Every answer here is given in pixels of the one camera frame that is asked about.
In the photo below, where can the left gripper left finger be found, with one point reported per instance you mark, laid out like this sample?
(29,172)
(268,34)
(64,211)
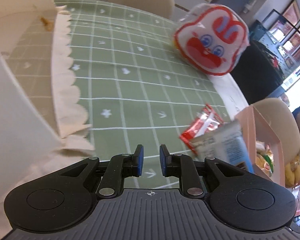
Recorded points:
(63,199)

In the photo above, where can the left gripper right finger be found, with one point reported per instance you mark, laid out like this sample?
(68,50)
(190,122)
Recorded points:
(236,197)

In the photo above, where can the blue snack packet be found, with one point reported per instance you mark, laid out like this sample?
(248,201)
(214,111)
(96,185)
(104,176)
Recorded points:
(225,143)

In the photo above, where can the red snack packet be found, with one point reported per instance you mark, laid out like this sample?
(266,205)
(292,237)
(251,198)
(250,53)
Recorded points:
(206,121)

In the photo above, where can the yellow plush toy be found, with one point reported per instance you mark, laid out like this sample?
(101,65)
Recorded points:
(292,172)

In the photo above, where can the pink gift box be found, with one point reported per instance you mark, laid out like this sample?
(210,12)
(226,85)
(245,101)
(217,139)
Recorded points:
(255,128)

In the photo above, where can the white box lid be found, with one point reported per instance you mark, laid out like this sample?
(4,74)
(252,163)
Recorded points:
(42,126)

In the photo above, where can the beige chair right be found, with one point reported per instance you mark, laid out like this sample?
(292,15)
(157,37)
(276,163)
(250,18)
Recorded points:
(282,122)

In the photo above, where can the black cabinet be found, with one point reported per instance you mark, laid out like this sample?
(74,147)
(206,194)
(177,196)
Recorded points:
(262,69)

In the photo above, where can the green checkered tablecloth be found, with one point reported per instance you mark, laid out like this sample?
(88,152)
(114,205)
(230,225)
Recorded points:
(134,86)

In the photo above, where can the rabbit face snack bag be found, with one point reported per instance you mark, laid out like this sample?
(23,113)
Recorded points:
(212,38)

